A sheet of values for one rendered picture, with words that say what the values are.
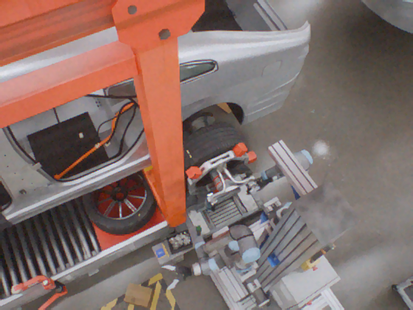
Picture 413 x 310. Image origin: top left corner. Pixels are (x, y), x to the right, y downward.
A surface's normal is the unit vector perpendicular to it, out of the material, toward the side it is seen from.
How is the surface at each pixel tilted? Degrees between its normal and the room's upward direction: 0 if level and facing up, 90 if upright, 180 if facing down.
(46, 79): 0
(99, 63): 0
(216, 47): 35
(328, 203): 0
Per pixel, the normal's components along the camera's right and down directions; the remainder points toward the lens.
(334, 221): 0.03, -0.44
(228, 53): 0.44, 0.24
